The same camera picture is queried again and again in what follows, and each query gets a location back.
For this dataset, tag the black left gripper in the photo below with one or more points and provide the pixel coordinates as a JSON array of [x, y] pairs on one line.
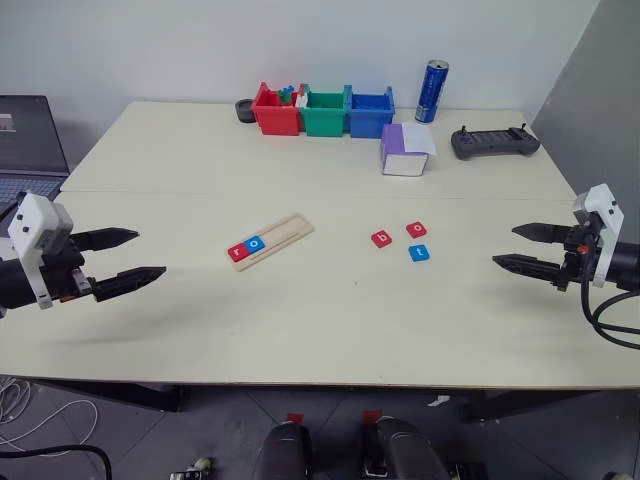
[[62, 270]]

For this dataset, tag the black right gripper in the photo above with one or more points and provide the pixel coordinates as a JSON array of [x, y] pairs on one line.
[[590, 255]]

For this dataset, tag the blue letter tile t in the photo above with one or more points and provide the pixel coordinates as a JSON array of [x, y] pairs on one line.
[[419, 253]]

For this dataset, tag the red letter tile r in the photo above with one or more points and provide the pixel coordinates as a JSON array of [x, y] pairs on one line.
[[238, 252]]

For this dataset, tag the red letter tile o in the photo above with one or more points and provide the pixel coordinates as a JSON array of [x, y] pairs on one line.
[[417, 230]]

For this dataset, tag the blue letter tile o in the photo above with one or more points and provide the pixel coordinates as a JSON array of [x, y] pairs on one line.
[[254, 244]]

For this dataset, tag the red letter tile b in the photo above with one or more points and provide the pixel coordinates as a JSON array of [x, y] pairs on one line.
[[382, 239]]

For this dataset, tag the wooden letter tray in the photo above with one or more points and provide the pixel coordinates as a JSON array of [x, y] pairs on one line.
[[285, 232]]

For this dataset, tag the dark grey handheld controller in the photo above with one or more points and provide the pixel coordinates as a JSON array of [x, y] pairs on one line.
[[492, 142]]

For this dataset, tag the grey laptop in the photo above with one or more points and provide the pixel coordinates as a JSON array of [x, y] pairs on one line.
[[30, 145]]

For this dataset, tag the white paper sheet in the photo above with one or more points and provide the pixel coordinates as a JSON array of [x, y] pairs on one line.
[[417, 137]]

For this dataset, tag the purple and white box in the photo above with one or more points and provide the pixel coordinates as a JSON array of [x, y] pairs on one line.
[[395, 155]]

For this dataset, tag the white paper scrap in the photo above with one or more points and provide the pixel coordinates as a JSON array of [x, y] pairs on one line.
[[439, 400]]

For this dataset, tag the blue drink can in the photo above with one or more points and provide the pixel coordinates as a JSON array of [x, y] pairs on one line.
[[430, 95]]

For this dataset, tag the black round dish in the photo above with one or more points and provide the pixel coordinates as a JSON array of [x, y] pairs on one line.
[[245, 111]]

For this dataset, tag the red plastic bin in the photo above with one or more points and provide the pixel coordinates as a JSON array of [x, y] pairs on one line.
[[277, 120]]

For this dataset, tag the blue plastic bin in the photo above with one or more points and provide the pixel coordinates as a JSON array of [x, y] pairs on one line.
[[370, 124]]

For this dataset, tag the caster wheel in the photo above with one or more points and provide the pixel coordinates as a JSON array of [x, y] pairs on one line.
[[195, 470]]

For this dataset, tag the small coloured toy bricks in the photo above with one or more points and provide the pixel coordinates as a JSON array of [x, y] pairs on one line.
[[286, 95]]

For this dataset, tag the red tag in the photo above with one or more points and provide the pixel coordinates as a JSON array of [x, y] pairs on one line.
[[295, 418], [372, 417]]

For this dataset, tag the dark rounded shape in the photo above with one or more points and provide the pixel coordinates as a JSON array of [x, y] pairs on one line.
[[282, 452], [400, 450]]

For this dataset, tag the white plastic piece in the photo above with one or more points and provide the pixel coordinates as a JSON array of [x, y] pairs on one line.
[[301, 97]]

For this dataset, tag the green plastic bin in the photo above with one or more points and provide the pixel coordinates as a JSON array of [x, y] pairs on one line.
[[325, 122]]

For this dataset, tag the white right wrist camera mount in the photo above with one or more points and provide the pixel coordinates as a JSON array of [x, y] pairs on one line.
[[607, 210]]

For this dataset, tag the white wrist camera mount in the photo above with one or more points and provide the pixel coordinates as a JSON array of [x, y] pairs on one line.
[[607, 210], [35, 220]]

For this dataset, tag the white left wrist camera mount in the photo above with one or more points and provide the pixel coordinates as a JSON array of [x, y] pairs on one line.
[[35, 220]]

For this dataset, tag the black table frame beam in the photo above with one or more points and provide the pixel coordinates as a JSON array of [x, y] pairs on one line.
[[110, 395]]

